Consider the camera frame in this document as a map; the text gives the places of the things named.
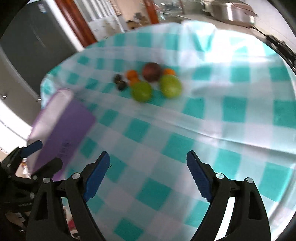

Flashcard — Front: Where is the red apple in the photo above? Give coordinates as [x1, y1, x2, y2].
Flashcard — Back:
[142, 62, 162, 82]

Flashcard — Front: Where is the silver rice cooker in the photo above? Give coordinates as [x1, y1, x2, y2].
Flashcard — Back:
[201, 1, 257, 28]

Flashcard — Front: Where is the dark passion fruit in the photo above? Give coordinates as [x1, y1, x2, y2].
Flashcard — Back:
[116, 81, 127, 91]
[113, 74, 123, 84]

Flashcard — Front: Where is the red wooden door frame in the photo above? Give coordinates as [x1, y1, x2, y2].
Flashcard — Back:
[55, 0, 97, 47]

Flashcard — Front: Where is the green apple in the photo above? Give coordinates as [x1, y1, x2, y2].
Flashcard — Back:
[130, 81, 153, 102]
[159, 74, 183, 98]

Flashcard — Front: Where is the black gas stove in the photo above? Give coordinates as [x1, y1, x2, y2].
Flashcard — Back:
[265, 35, 296, 73]

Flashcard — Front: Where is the teal white checkered tablecloth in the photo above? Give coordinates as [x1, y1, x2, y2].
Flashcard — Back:
[41, 21, 295, 240]

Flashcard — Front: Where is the purple storage box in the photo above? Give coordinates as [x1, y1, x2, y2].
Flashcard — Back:
[27, 88, 95, 181]

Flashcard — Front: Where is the orange tangerine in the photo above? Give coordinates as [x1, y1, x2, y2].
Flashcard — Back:
[163, 68, 176, 76]
[125, 70, 138, 80]
[128, 77, 140, 87]

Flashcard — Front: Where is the grey refrigerator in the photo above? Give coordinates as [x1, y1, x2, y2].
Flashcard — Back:
[1, 1, 77, 125]

